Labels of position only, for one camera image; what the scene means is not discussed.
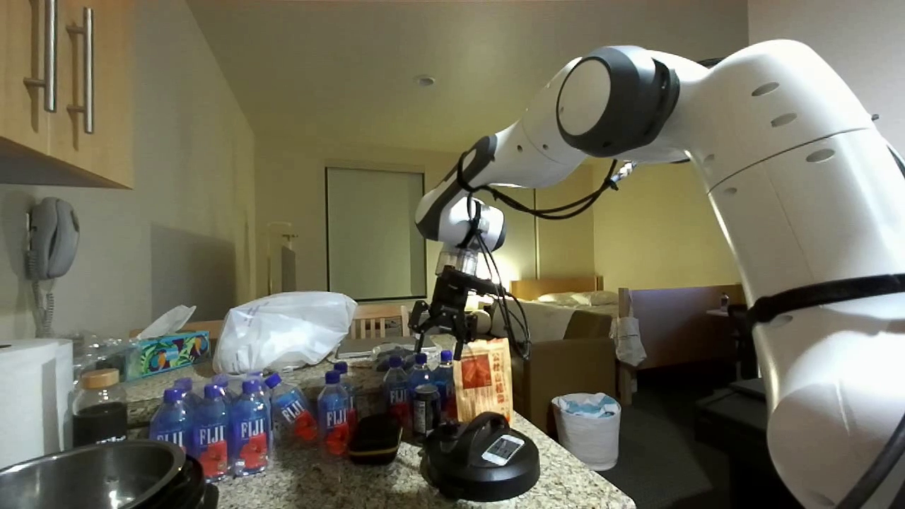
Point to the wooden upper cabinets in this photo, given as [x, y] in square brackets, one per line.
[67, 90]

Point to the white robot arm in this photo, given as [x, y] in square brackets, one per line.
[811, 199]

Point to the white plastic bag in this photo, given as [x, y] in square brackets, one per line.
[284, 328]

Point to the white trash bin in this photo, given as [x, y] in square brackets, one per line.
[589, 428]

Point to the bed with headboard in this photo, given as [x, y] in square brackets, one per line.
[675, 326]

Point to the brown cardboard box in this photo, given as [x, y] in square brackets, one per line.
[577, 362]

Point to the wall phone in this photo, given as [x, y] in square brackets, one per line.
[53, 237]

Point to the dark soda can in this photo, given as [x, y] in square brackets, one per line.
[426, 408]

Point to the silver rice cooker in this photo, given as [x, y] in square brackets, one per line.
[108, 476]

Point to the orange snack bag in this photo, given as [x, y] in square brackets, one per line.
[482, 379]

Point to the colourful tissue box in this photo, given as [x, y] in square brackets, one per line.
[167, 346]

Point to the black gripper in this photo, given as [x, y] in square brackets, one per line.
[447, 305]

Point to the wooden chair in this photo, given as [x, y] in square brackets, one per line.
[381, 321]

